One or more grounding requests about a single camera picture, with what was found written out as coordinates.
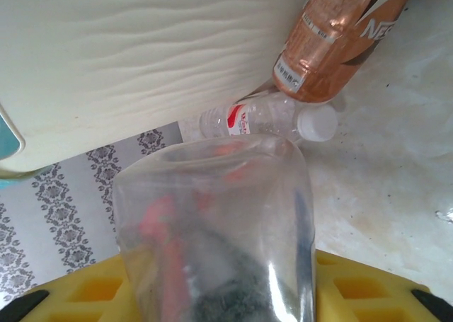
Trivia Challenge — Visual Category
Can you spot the brown coffee drink bottle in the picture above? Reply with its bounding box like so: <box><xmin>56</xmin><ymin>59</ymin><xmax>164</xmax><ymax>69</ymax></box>
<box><xmin>271</xmin><ymin>0</ymin><xmax>418</xmax><ymax>106</ymax></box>

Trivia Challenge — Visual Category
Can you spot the clear bottle red-white label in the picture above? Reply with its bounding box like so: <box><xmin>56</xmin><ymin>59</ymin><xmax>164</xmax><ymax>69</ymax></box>
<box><xmin>199</xmin><ymin>92</ymin><xmax>338</xmax><ymax>143</ymax></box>

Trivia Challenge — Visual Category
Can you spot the beige trash bin blue liner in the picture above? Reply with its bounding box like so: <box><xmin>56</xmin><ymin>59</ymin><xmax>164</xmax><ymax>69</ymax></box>
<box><xmin>0</xmin><ymin>104</ymin><xmax>26</xmax><ymax>192</ymax></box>

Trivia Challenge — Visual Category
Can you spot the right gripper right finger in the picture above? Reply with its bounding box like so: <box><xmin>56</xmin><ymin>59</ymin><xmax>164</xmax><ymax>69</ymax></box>
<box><xmin>314</xmin><ymin>249</ymin><xmax>453</xmax><ymax>322</ymax></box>

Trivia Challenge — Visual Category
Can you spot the cream ribbed plastic bin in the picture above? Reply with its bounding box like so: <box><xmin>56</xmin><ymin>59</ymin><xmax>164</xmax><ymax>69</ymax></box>
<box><xmin>0</xmin><ymin>0</ymin><xmax>319</xmax><ymax>176</ymax></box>

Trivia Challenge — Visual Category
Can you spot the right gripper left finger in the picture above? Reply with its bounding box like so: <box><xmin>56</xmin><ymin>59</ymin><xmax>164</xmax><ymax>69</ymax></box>
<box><xmin>0</xmin><ymin>255</ymin><xmax>141</xmax><ymax>322</ymax></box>

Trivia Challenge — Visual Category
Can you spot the clear bottle small red label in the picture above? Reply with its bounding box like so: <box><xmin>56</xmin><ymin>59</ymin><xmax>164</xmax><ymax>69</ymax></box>
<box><xmin>112</xmin><ymin>133</ymin><xmax>317</xmax><ymax>322</ymax></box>

